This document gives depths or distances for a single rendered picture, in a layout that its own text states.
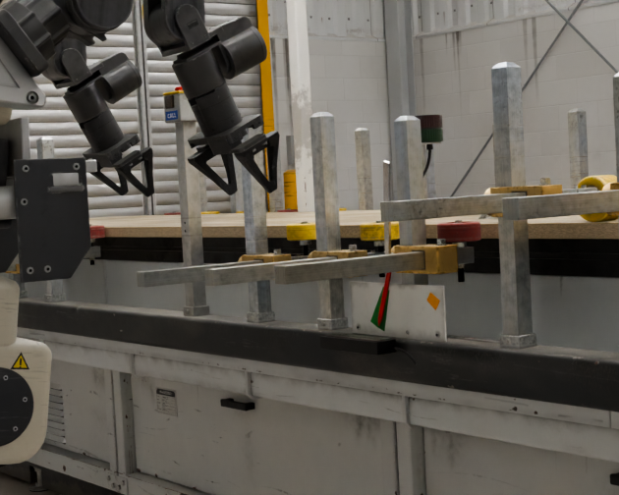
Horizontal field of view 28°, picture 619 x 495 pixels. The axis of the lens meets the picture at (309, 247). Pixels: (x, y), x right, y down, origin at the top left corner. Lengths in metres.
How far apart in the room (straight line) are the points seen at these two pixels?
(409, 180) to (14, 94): 0.93
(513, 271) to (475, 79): 10.15
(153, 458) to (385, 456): 1.08
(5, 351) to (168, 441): 1.92
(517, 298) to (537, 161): 9.58
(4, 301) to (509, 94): 0.90
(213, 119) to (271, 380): 1.13
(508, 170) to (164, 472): 1.83
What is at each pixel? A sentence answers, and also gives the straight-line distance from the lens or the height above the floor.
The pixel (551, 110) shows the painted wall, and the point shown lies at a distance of 11.52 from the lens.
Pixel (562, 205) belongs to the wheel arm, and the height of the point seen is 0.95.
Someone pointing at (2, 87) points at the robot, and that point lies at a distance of 1.53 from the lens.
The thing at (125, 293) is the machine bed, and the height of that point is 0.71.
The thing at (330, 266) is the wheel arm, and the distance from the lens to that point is 2.08.
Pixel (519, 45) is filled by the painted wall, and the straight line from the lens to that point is 11.81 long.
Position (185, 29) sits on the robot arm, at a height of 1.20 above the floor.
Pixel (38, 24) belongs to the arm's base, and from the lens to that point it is 1.54.
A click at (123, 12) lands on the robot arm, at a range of 1.57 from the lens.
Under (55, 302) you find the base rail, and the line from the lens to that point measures 3.51.
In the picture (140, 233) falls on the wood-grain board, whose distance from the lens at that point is 3.37.
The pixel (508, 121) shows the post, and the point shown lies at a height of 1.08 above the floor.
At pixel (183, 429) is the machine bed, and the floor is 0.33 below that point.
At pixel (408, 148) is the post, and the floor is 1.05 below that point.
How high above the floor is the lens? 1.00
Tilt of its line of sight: 3 degrees down
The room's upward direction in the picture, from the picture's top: 3 degrees counter-clockwise
